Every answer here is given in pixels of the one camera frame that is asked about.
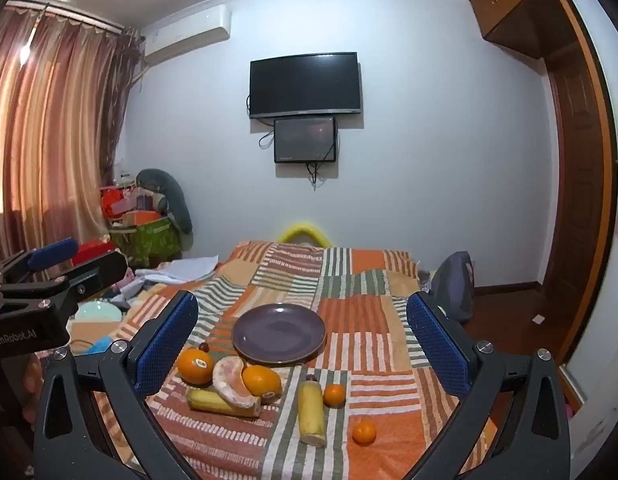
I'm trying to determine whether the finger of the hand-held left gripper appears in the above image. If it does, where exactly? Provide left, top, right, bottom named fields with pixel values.
left=0, top=238, right=80, bottom=287
left=0, top=251, right=128, bottom=317

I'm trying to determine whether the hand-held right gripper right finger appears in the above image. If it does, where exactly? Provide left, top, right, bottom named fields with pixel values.
left=389, top=290, right=572, bottom=480

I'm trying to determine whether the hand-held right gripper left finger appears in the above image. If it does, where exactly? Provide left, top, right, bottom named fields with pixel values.
left=33, top=290, right=225, bottom=480

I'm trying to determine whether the large orange with sticker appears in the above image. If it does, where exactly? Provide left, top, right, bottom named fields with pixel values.
left=176, top=347, right=216, bottom=387
left=241, top=365, right=283, bottom=404

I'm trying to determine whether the short banana piece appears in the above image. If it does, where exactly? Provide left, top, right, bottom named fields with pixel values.
left=185, top=387, right=262, bottom=418

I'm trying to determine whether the peeled pomelo segment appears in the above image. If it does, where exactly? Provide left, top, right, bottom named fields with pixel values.
left=212, top=356, right=262, bottom=409

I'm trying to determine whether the dark purple plate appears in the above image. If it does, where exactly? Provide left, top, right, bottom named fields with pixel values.
left=232, top=303, right=327, bottom=366

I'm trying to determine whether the long yellow banana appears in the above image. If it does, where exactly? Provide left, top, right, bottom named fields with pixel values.
left=296, top=375, right=328, bottom=448

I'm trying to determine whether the red gift box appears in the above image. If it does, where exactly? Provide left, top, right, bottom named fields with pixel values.
left=72, top=240, right=117, bottom=265

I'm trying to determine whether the pale green round plate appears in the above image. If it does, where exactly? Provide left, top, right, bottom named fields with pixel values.
left=74, top=299, right=124, bottom=322

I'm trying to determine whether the grey backpack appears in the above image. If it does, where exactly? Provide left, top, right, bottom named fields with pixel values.
left=425, top=251, right=476, bottom=323

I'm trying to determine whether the green patterned storage box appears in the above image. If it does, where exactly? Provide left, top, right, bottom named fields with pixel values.
left=109, top=216, right=184, bottom=267

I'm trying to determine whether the white crumpled cloth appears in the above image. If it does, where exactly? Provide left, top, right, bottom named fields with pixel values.
left=112, top=256, right=220, bottom=306

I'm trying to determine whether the striped patchwork blanket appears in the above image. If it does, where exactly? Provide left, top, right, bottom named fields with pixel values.
left=89, top=241, right=500, bottom=480

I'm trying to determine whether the grey curved pillow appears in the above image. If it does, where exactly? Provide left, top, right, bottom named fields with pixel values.
left=135, top=168, right=195, bottom=235

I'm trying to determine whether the pink striped curtain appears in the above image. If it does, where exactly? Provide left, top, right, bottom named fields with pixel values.
left=0, top=2, right=142, bottom=271

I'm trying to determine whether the yellow curved cushion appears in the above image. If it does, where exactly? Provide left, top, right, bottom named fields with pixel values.
left=278, top=220, right=331, bottom=249

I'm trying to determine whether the brown wooden door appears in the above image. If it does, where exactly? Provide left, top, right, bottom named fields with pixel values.
left=544, top=0, right=618, bottom=361

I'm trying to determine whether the white air conditioner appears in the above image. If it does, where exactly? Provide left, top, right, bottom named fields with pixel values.
left=139, top=4, right=231, bottom=66

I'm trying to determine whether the wooden overhead cabinet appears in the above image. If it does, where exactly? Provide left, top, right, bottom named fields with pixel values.
left=466, top=0, right=580, bottom=58

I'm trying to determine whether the black monitor cable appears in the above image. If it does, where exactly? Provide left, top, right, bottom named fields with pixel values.
left=308, top=161, right=330, bottom=192

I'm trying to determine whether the small black wall monitor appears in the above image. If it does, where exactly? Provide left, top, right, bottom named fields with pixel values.
left=273, top=116, right=338, bottom=164

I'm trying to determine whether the large black wall television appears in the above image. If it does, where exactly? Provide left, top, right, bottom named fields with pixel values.
left=249, top=52, right=363, bottom=120

